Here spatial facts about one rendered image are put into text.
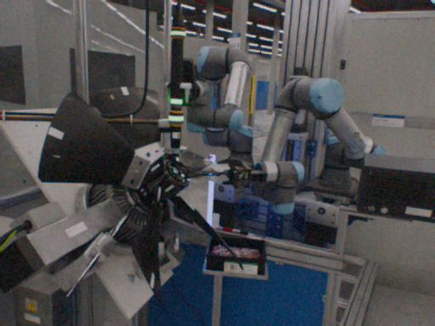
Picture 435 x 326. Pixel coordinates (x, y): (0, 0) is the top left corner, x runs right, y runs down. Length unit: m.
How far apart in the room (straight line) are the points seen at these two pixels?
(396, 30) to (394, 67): 0.24
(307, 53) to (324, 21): 0.16
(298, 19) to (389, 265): 1.97
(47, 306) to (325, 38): 1.59
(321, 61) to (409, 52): 1.04
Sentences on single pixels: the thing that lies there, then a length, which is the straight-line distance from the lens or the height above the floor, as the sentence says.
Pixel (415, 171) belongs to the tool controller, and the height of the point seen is 1.23.
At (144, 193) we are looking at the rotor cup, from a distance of 1.04.
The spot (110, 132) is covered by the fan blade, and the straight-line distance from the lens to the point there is 0.95.
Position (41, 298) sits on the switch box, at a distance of 1.25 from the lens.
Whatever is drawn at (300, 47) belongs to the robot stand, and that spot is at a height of 1.67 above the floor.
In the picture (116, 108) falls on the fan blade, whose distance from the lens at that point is 1.17.
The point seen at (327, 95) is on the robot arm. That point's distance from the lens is 1.29.
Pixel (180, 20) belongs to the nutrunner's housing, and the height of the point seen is 1.64.
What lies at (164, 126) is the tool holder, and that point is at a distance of 1.10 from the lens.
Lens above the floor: 1.47
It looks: 13 degrees down
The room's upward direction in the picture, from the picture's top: 3 degrees clockwise
